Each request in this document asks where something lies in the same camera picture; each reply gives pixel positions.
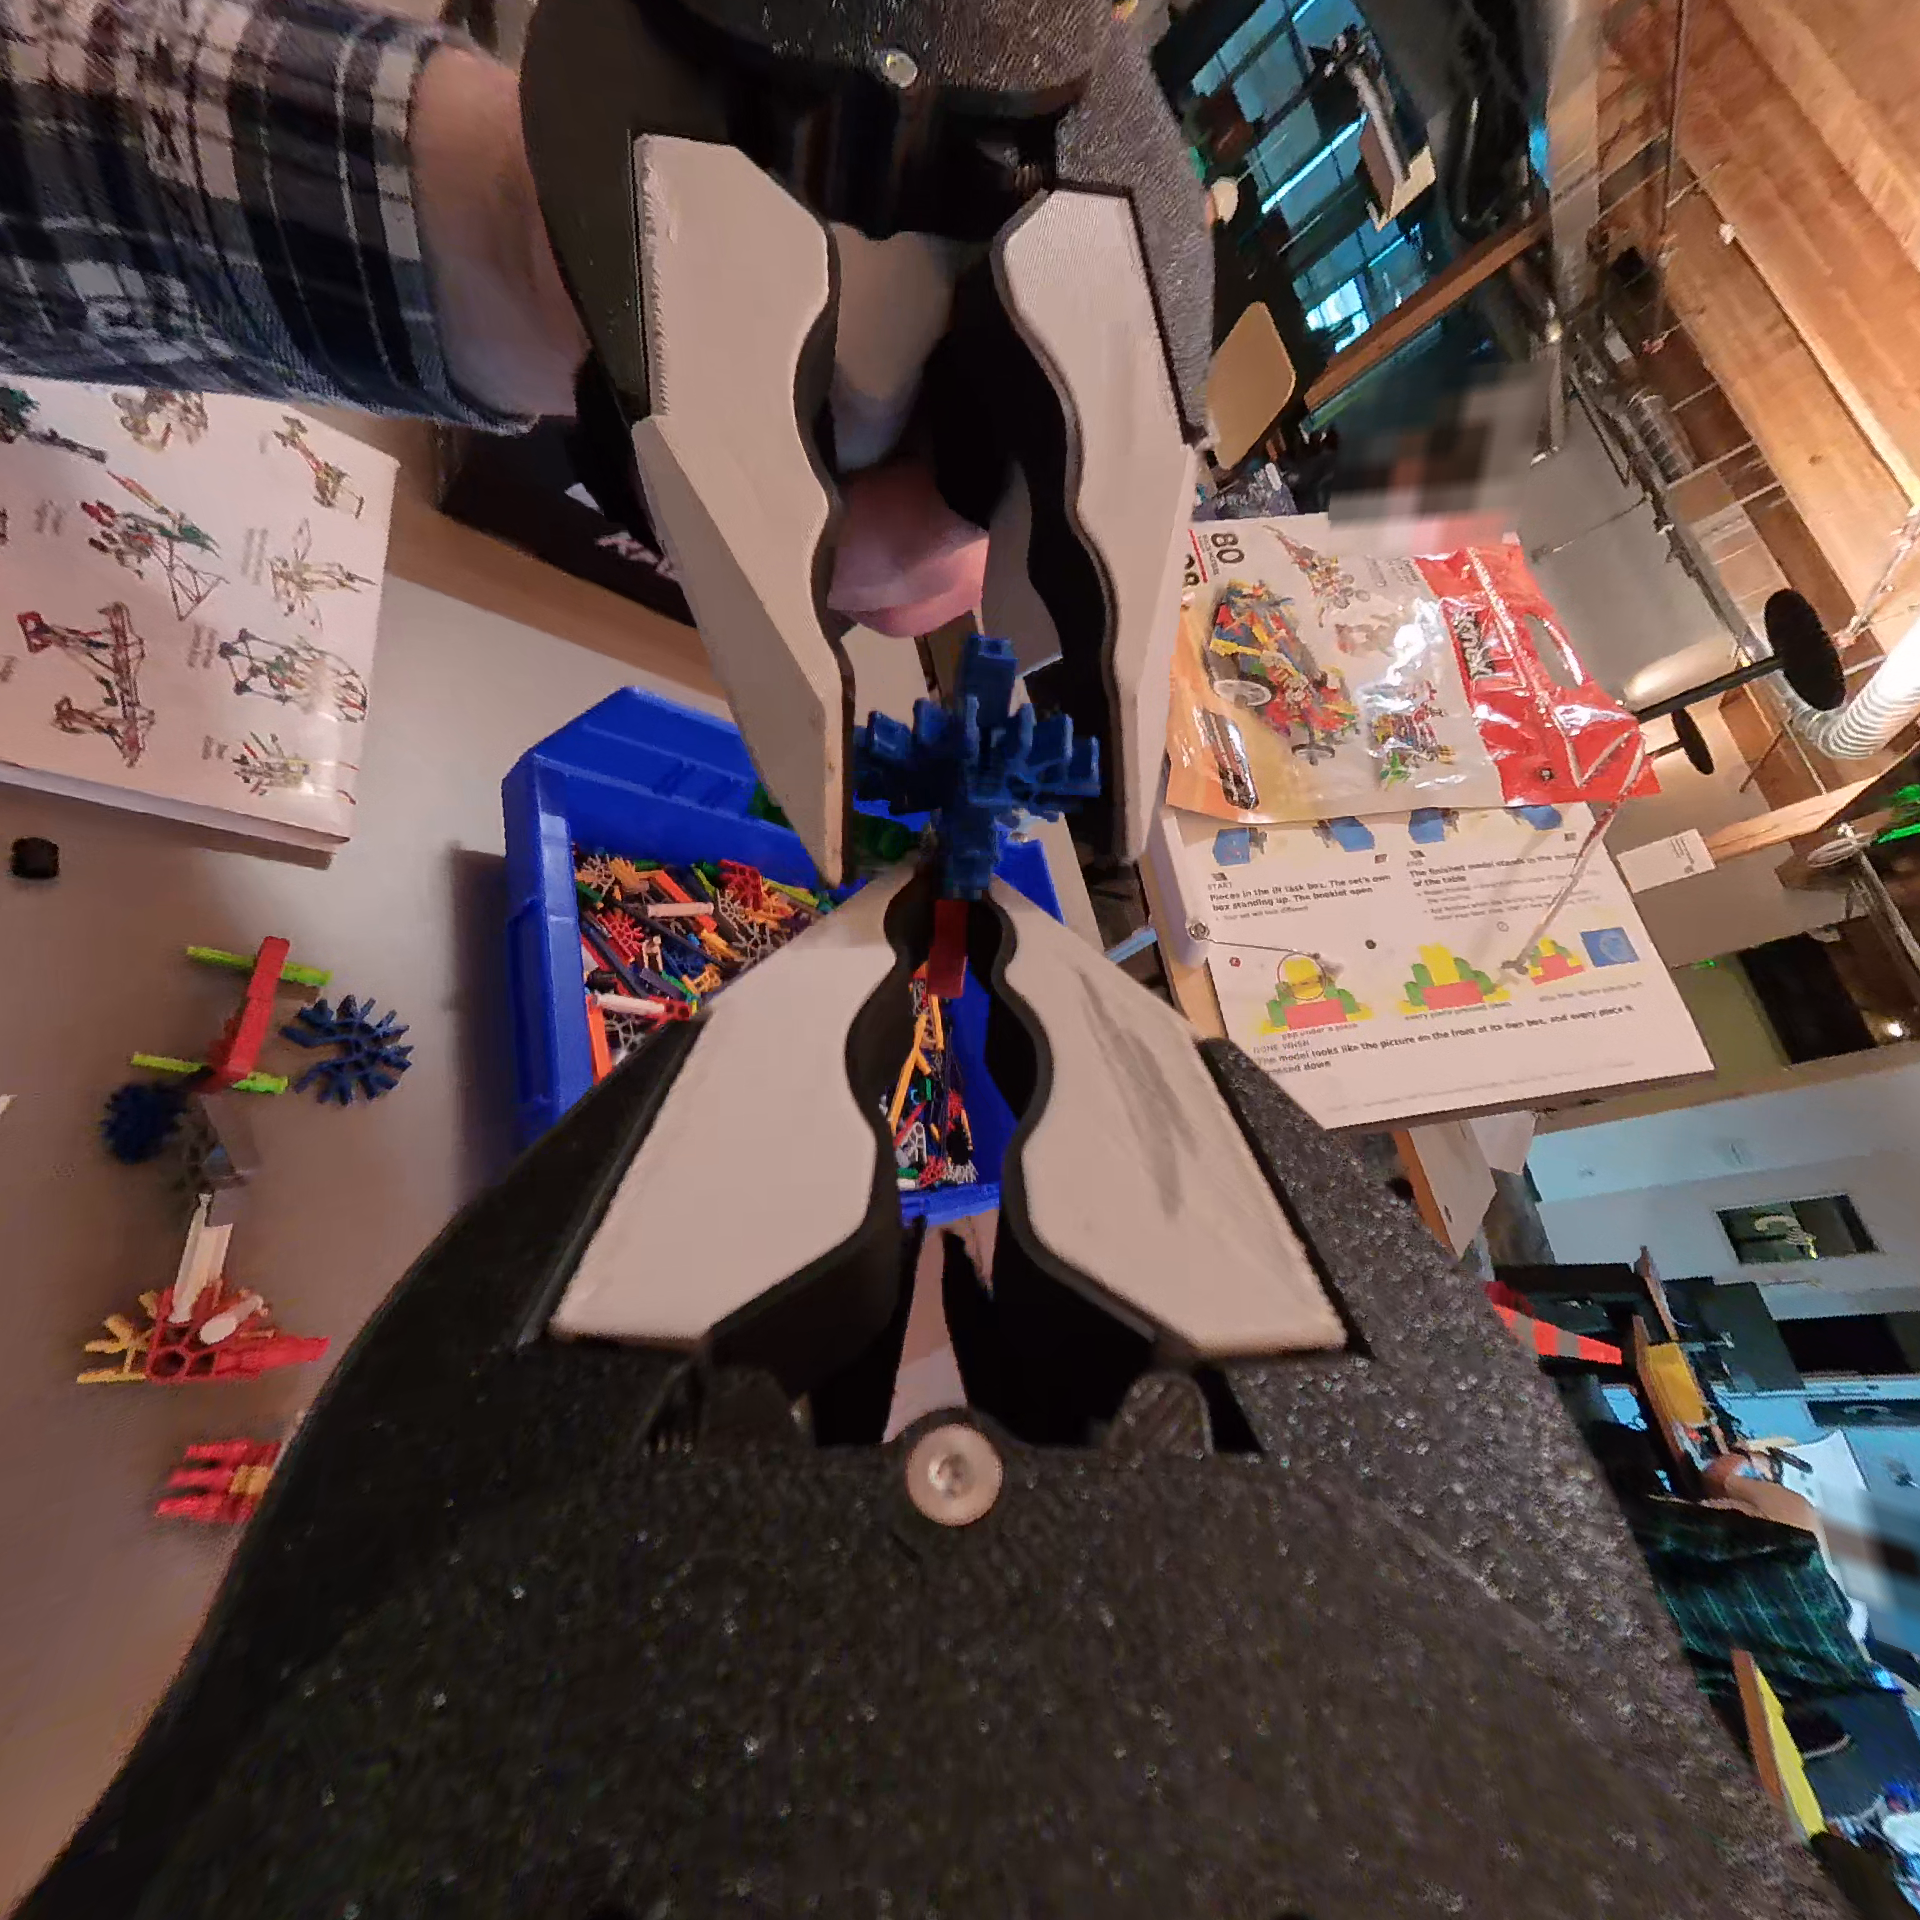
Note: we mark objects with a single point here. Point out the blue snowflake toy assembly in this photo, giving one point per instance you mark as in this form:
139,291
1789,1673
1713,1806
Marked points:
954,765

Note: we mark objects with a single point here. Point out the green wheeled toy model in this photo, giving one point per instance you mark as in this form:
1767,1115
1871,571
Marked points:
196,1337

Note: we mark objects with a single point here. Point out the toy kit plastic bag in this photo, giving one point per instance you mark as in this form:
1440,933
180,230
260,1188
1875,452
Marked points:
1383,678

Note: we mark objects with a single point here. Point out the red green toy assembly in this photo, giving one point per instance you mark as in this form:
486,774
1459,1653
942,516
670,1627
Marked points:
257,1019

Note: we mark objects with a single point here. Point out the person's left hand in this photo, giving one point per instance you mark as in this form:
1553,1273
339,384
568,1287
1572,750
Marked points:
896,452

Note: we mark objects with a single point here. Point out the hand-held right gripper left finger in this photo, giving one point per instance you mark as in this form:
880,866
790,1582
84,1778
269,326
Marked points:
735,1200

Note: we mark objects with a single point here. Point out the orange traffic cone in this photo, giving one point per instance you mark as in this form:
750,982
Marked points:
1562,1320

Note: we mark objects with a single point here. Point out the pile of construction toy pieces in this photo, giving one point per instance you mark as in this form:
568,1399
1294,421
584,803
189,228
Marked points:
676,933

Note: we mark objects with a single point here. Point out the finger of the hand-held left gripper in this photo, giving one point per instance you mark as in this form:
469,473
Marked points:
1117,512
735,423

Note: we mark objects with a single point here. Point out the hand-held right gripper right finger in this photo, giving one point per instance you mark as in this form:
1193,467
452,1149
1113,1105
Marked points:
1170,1188

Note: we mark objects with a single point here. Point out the white printed instruction sheet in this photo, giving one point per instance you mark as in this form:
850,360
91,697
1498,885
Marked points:
180,602

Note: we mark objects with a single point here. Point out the blue plastic bin with label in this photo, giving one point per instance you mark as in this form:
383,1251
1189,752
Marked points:
573,870

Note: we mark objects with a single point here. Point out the black printed toy box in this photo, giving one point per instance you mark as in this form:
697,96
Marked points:
616,512

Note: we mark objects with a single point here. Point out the instruction booklet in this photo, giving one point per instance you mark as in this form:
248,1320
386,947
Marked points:
1440,961

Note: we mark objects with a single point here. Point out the small black toy piece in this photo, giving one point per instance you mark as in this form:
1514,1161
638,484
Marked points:
35,859

